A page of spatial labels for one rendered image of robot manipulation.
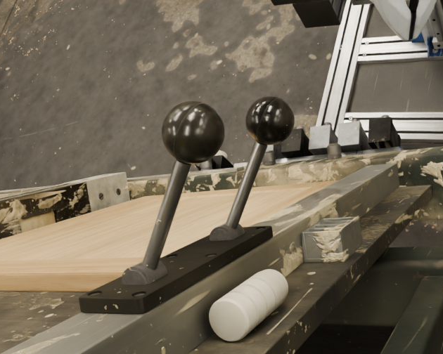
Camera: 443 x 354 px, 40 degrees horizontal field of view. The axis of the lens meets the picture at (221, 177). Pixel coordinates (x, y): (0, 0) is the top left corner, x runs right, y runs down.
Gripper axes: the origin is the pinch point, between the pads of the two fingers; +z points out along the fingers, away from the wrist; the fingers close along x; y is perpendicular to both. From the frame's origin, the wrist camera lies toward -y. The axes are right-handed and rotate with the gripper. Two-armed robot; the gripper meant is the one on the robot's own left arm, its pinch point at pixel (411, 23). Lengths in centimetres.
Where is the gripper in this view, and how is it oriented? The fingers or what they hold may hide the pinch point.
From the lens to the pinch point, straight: 50.4
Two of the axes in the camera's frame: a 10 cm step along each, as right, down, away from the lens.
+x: -9.8, 2.1, -0.7
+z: 1.8, 9.4, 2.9
